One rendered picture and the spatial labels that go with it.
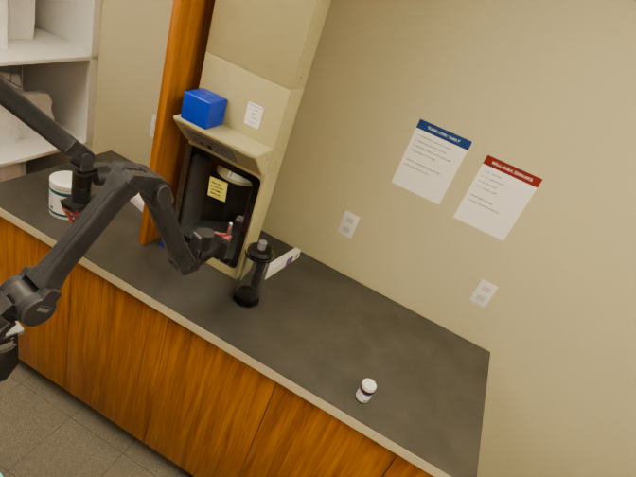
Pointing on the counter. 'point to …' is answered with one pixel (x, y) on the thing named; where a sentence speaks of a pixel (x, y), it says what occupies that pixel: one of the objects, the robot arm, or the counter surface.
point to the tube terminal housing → (272, 121)
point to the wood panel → (194, 17)
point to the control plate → (211, 145)
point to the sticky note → (217, 188)
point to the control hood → (256, 160)
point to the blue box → (203, 108)
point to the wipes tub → (59, 185)
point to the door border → (183, 180)
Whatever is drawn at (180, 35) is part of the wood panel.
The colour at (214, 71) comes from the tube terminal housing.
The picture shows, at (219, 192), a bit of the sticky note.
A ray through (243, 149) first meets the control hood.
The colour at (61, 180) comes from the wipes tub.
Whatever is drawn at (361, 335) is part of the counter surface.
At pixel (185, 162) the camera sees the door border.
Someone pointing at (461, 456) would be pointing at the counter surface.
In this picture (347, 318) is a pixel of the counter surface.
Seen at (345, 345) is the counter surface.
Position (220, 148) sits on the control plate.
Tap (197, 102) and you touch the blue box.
